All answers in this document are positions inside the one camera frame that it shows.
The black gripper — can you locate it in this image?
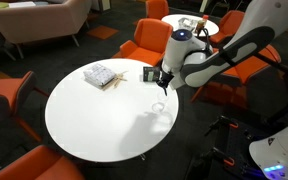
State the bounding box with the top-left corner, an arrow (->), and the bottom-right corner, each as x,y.
155,66 -> 176,90

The clear glass cup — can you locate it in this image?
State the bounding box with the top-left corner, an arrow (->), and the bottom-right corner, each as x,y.
151,89 -> 169,113

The dark rectangular box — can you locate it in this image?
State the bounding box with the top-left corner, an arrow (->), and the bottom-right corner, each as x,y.
142,66 -> 161,83

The wooden clothespin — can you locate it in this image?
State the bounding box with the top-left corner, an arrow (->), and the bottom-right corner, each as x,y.
101,77 -> 122,92
113,70 -> 129,89

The orange upholstered armchair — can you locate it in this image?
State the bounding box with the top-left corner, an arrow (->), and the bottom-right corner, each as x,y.
111,18 -> 174,68
145,0 -> 170,21
208,9 -> 246,46

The small round white table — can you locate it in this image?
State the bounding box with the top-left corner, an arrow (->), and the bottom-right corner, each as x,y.
161,13 -> 220,37

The patterned wrapped box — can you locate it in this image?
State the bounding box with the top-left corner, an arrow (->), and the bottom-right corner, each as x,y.
83,63 -> 117,87

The clear glass container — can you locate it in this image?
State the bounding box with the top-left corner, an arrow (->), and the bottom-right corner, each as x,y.
178,16 -> 197,32

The brown bottle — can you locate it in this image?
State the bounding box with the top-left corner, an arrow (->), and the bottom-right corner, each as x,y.
193,19 -> 207,37

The orange and black clamp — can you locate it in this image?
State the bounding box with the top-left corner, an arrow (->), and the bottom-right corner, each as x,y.
197,147 -> 236,168
204,115 -> 240,137

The orange chair with grey back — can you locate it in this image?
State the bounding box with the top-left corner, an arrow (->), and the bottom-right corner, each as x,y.
0,144 -> 86,180
0,70 -> 50,144
190,44 -> 282,110

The beige sofa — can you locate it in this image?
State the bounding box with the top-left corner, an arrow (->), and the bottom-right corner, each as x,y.
0,0 -> 94,60

